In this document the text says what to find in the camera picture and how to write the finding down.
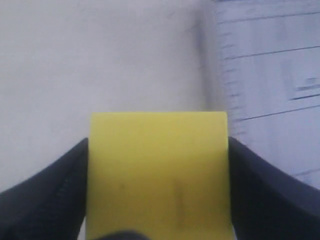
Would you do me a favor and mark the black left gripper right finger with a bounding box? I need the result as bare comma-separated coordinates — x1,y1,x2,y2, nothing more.
228,137,320,240

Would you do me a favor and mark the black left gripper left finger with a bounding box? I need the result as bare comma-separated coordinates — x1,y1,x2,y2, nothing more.
0,138,88,240

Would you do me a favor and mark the yellow foam cube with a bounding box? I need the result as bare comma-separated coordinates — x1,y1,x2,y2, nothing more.
86,111,235,240

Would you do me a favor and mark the grey paper cutter base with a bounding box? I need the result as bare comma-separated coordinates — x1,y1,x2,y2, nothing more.
201,0,320,188

